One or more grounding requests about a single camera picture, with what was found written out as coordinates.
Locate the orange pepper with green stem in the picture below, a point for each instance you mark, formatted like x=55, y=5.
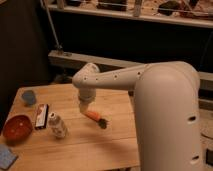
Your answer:
x=97, y=118

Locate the metal pole stand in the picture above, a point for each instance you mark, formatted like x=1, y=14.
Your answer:
x=58, y=45

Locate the wooden shelf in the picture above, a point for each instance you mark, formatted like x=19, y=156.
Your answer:
x=196, y=13

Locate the red bowl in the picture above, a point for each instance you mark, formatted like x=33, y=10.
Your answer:
x=17, y=128

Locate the red and black box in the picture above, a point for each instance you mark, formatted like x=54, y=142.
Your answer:
x=41, y=116

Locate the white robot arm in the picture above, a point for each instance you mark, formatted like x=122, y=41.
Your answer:
x=166, y=110

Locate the white patterned bottle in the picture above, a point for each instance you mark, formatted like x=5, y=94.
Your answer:
x=57, y=125

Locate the blue-grey ceramic cup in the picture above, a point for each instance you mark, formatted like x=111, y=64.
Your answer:
x=29, y=97

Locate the blue sponge cloth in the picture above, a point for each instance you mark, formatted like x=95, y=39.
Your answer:
x=7, y=157

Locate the black box on floor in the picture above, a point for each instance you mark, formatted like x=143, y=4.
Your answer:
x=209, y=157

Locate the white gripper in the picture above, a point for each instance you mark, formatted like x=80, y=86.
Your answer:
x=85, y=96

